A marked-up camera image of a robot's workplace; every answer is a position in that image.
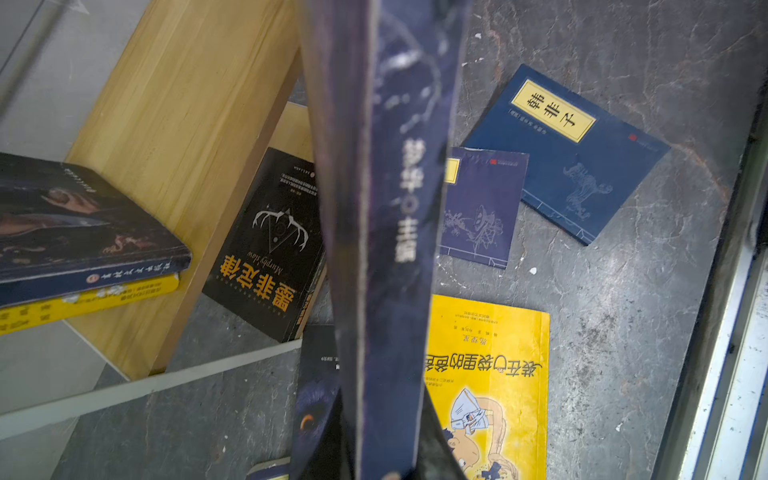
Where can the blue book yellow label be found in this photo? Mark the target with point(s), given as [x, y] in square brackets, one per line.
[584, 162]

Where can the yellow cartoon book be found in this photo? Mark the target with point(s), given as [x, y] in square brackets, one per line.
[487, 373]

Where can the black book white characters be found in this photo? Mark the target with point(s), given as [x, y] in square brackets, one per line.
[317, 389]

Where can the black book lower shelf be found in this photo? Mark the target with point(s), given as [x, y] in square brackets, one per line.
[272, 258]

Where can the navy book yellow label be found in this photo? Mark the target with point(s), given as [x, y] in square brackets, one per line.
[483, 193]

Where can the wooden two-tier shelf rack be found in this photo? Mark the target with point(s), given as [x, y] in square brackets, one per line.
[198, 95]

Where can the purple portrait book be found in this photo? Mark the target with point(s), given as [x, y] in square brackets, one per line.
[66, 230]
[381, 79]

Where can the dark blue book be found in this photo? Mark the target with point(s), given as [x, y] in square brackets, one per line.
[270, 470]

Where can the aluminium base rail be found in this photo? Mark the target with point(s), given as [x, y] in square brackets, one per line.
[717, 426]

